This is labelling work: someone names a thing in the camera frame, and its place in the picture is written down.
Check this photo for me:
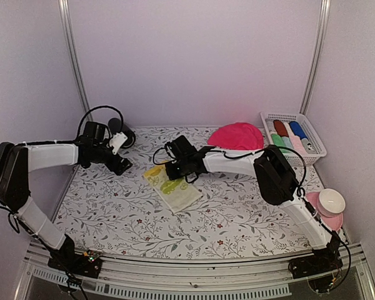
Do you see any green yellow patterned towel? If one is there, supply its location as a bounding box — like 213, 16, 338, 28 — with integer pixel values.
143, 166, 203, 213

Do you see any pink towel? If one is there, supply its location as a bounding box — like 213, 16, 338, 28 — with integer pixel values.
207, 122, 264, 150

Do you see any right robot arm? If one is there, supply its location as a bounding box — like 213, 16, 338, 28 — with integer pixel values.
164, 136, 343, 273

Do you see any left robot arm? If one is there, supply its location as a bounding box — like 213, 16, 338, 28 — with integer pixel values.
0, 105, 136, 271

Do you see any black cylindrical bottle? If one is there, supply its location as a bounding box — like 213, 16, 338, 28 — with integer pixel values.
107, 117, 136, 149

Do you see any floral tablecloth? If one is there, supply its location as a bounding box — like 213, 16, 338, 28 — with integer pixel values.
54, 127, 310, 259

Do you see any white item in basket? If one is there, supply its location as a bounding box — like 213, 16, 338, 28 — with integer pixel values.
266, 119, 277, 135

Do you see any green item in basket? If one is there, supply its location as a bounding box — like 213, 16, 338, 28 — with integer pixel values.
271, 133, 289, 153

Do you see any red item in basket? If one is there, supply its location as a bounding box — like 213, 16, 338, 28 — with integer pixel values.
273, 119, 289, 137

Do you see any light blue item in basket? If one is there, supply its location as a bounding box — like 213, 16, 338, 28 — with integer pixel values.
281, 136, 294, 154

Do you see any pink item in basket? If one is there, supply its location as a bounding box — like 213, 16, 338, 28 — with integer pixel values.
290, 135, 308, 155

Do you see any white plastic basket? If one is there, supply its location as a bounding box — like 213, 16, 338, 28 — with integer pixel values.
260, 112, 327, 166

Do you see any white bowl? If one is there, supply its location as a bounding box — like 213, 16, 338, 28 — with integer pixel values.
319, 188, 346, 213

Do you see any pink plate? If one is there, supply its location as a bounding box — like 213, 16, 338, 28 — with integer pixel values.
306, 192, 343, 232

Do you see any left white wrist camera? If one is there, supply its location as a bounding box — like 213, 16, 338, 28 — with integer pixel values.
108, 132, 128, 155

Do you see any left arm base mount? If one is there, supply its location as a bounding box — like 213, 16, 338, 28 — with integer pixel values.
47, 250, 103, 279

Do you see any front aluminium rail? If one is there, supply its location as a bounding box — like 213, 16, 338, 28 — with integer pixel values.
14, 242, 375, 299

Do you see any left aluminium frame post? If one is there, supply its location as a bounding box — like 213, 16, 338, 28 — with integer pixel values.
58, 0, 90, 113

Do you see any aluminium frame post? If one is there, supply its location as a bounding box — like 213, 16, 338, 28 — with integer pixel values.
299, 0, 331, 115
58, 0, 90, 113

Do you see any right aluminium frame post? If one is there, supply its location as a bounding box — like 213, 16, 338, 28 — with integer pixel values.
299, 0, 331, 115

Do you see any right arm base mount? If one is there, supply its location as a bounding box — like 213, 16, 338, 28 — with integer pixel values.
287, 254, 343, 279

